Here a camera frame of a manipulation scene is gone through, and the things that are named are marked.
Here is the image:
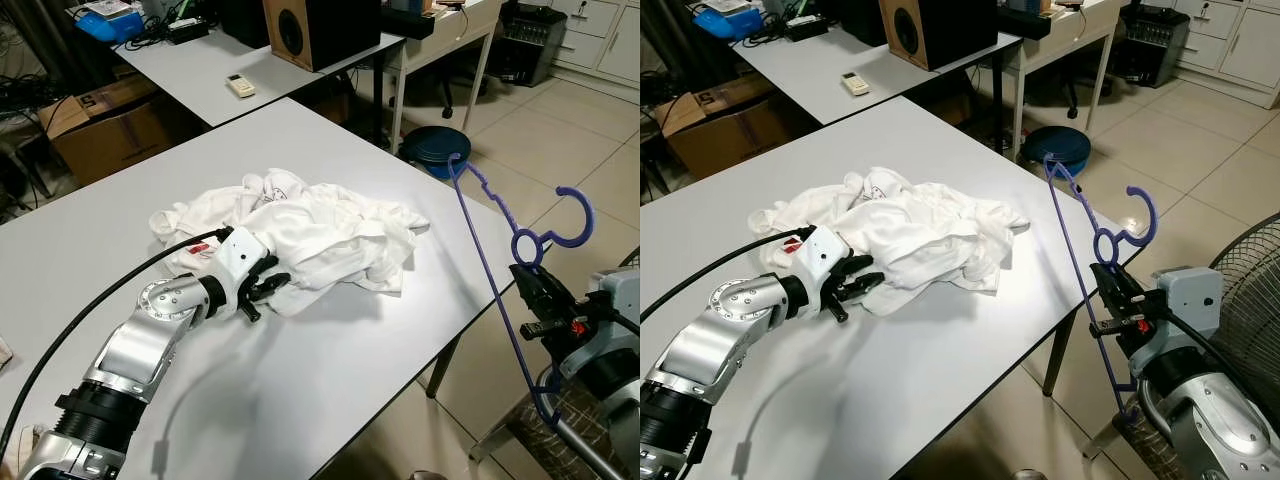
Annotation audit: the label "dark blue round basin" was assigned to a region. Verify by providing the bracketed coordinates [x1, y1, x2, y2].
[400, 125, 473, 181]
[1020, 125, 1093, 181]

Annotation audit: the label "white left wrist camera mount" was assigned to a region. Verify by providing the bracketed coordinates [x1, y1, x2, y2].
[208, 228, 273, 313]
[805, 226, 873, 313]

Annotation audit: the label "blue plastic tray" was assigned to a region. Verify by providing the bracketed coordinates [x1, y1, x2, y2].
[78, 0, 148, 44]
[693, 0, 768, 41]

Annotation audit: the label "white drawer cabinet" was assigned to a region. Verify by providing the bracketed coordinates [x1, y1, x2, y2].
[545, 0, 641, 86]
[1170, 0, 1280, 101]

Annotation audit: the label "purple plastic hanger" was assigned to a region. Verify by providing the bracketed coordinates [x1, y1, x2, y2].
[447, 152, 596, 431]
[1043, 152, 1159, 426]

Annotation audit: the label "black wire fan guard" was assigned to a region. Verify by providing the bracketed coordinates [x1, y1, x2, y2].
[1208, 208, 1280, 401]

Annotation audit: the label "black equipment crate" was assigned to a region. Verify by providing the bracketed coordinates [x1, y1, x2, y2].
[1110, 5, 1191, 89]
[488, 0, 569, 89]

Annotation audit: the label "grey white desk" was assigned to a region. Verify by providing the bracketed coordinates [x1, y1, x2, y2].
[730, 22, 1023, 129]
[115, 25, 406, 151]

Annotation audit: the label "white T-shirt small emblem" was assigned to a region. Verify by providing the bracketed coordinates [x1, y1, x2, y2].
[748, 166, 1031, 319]
[150, 168, 431, 319]

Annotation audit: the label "brown cardboard box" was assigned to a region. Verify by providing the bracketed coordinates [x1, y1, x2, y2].
[38, 75, 201, 188]
[655, 75, 813, 181]

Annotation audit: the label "white long table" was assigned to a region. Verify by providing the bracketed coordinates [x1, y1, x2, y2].
[640, 95, 1141, 480]
[0, 97, 521, 480]

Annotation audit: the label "pale grey right wrist camera mount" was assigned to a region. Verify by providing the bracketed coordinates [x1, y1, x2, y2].
[1140, 265, 1226, 386]
[560, 268, 641, 383]

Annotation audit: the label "black flat device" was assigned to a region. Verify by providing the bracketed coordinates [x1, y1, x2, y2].
[383, 8, 437, 41]
[1000, 5, 1051, 41]

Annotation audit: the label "wooden loudspeaker black front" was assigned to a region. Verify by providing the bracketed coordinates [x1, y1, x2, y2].
[878, 0, 1001, 73]
[262, 0, 383, 73]

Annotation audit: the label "beige desk white legs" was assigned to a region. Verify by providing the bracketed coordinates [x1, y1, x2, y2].
[1000, 0, 1126, 161]
[380, 0, 504, 151]

